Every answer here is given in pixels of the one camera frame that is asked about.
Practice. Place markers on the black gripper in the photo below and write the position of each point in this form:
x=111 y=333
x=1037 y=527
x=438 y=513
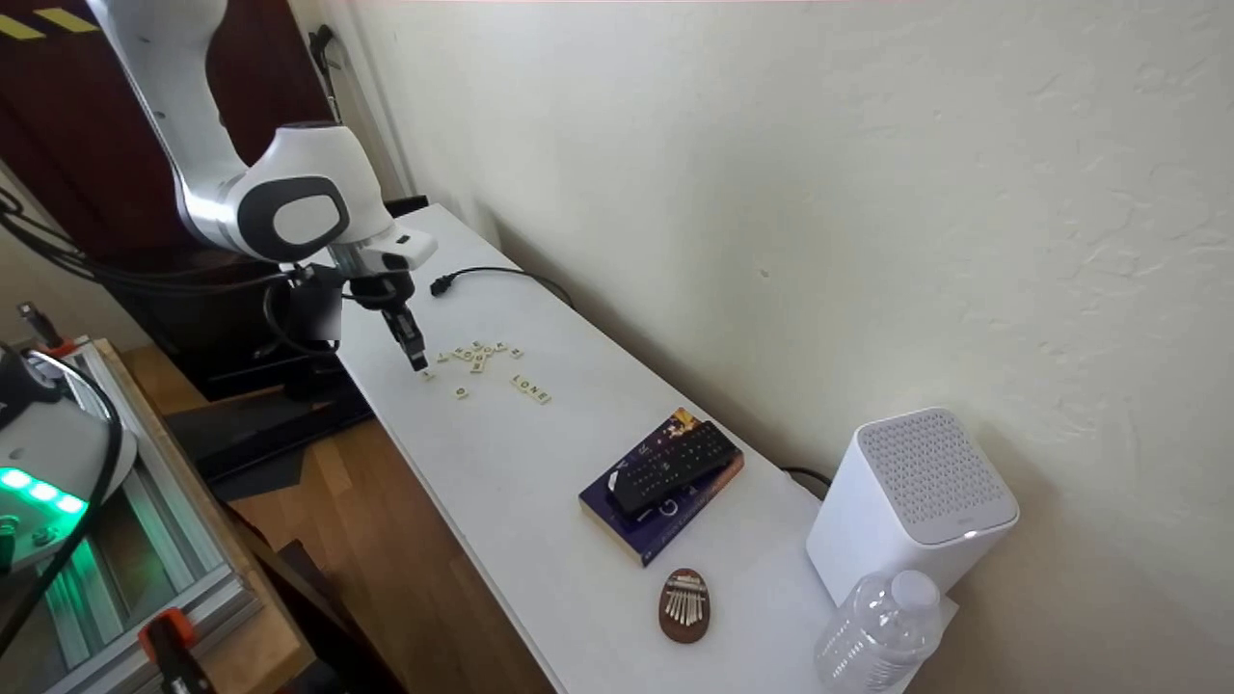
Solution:
x=381 y=292

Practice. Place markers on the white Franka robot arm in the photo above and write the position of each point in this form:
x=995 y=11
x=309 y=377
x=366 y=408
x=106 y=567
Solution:
x=166 y=103

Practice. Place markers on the black low shelf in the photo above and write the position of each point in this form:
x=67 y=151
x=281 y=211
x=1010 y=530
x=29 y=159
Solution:
x=255 y=439

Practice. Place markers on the black stand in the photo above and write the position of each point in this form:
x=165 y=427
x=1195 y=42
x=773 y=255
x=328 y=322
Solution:
x=196 y=322

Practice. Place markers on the black remote control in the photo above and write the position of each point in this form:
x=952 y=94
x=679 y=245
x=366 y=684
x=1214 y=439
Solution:
x=670 y=467

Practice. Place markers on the purple hardcover book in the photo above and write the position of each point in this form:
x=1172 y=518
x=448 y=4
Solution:
x=679 y=518

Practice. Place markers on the white device with green light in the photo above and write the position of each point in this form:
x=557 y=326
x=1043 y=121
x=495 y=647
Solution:
x=51 y=448

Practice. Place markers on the orange and black clamp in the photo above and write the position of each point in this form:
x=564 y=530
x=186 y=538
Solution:
x=177 y=638

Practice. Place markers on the brown oval kalimba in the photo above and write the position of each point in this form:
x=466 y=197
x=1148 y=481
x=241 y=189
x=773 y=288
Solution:
x=684 y=611

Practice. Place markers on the dark brown cabinet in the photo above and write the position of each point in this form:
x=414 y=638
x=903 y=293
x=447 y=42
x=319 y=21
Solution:
x=51 y=128

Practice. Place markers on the short yellow tape strip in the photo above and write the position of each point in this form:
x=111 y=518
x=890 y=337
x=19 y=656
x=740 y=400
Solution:
x=19 y=29
x=62 y=21

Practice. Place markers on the white box speaker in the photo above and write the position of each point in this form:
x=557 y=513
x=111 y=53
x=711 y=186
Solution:
x=902 y=513

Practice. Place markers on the clear plastic water bottle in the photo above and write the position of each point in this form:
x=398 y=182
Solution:
x=880 y=638

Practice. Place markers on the white wall conduit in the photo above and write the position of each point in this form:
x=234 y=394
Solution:
x=375 y=103

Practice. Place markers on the aluminium extrusion frame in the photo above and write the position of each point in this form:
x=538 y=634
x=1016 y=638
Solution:
x=214 y=599

